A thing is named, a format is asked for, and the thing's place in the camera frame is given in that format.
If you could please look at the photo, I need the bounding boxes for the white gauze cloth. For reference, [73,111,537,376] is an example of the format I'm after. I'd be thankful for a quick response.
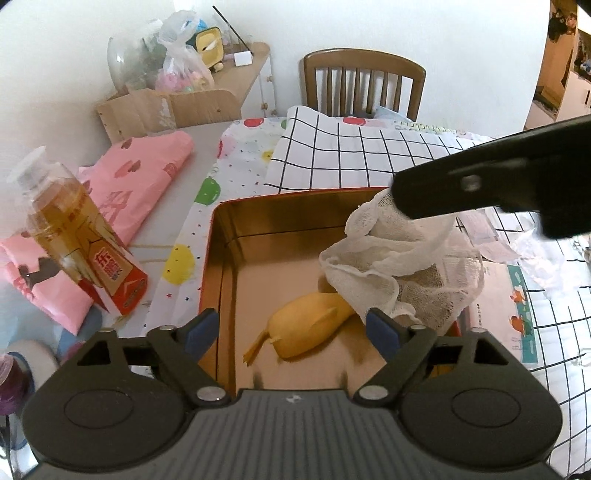
[318,189,485,335]

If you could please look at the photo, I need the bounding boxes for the clear plastic bag with toys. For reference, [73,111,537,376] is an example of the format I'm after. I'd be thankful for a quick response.
[154,9,215,93]

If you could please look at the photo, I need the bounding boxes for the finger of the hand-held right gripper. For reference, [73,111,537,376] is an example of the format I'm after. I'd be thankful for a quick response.
[390,150,546,220]

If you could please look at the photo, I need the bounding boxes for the white tape roll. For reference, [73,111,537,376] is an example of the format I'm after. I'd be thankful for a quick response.
[7,339,58,384]

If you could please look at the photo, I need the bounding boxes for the yellow plush toy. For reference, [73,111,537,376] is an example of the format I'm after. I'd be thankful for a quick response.
[243,292,358,367]

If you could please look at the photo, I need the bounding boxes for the wooden chair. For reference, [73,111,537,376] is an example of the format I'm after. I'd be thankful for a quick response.
[302,48,428,121]

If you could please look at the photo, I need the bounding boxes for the thin black stick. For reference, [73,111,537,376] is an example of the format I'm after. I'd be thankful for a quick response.
[212,6,252,54]

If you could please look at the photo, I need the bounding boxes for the pink printed cloth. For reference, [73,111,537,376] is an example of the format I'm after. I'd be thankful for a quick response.
[0,129,195,335]

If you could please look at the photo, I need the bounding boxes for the white paper packets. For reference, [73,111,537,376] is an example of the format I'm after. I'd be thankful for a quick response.
[457,210,522,264]

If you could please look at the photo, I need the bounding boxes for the dark hanging object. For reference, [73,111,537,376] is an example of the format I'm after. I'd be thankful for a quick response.
[549,9,578,38]

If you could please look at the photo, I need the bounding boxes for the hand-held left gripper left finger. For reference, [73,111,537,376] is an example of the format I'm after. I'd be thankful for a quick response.
[74,308,232,408]

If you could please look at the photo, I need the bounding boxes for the illustrated booklet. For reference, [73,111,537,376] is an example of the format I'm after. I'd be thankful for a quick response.
[462,263,536,365]

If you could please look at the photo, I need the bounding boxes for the bottle of yellow liquid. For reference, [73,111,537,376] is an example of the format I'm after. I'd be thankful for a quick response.
[9,145,148,317]

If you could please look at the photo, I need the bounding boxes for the small wooden shelf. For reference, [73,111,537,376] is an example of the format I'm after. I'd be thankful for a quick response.
[212,42,273,123]

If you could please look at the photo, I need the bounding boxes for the white polka dot cloth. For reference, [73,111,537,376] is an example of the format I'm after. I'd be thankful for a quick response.
[145,117,289,342]

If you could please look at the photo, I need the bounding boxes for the white kitchen cabinets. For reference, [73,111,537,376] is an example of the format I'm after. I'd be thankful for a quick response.
[561,69,591,112]

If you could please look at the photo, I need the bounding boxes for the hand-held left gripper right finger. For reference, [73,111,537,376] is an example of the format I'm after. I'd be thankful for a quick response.
[353,308,513,408]

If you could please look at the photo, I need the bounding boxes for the white black-grid cloth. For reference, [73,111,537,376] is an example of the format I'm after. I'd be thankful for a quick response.
[265,105,591,476]

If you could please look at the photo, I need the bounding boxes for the purple object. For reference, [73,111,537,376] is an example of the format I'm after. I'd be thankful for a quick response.
[0,353,33,416]

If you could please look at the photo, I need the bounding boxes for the round glass bowl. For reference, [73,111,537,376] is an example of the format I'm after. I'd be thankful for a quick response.
[107,32,153,93]

